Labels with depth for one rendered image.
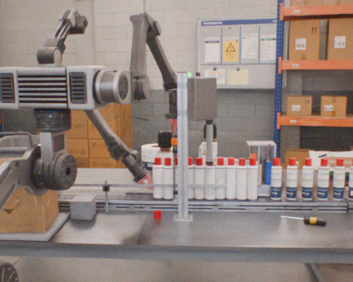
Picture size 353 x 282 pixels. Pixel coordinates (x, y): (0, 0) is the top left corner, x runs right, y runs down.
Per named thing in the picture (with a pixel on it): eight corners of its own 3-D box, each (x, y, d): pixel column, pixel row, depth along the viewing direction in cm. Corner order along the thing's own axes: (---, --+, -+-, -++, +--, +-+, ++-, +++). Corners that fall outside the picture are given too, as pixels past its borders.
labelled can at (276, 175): (279, 197, 212) (281, 157, 208) (282, 200, 207) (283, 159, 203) (269, 197, 212) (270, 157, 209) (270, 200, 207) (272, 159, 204)
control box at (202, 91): (216, 117, 200) (217, 77, 197) (195, 121, 187) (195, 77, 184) (199, 116, 207) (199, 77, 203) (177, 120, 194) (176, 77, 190)
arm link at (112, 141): (66, 95, 219) (79, 81, 216) (72, 96, 224) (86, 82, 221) (111, 161, 208) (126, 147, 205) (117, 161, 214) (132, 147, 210)
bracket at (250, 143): (272, 142, 220) (273, 140, 220) (276, 145, 209) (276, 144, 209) (246, 142, 221) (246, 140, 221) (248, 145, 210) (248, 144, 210)
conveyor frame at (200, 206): (340, 205, 213) (341, 197, 213) (347, 213, 203) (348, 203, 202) (20, 201, 225) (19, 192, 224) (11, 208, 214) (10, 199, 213)
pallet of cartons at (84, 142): (137, 173, 633) (135, 78, 610) (120, 188, 553) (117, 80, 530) (61, 171, 653) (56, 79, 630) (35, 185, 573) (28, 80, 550)
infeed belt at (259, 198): (342, 204, 212) (342, 197, 211) (347, 210, 204) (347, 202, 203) (19, 201, 223) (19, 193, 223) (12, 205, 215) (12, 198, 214)
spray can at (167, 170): (175, 197, 214) (175, 157, 210) (171, 200, 209) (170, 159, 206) (165, 196, 216) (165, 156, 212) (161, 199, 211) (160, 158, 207)
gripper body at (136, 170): (147, 170, 216) (138, 158, 215) (145, 175, 206) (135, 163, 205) (137, 177, 217) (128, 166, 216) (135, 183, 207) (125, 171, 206)
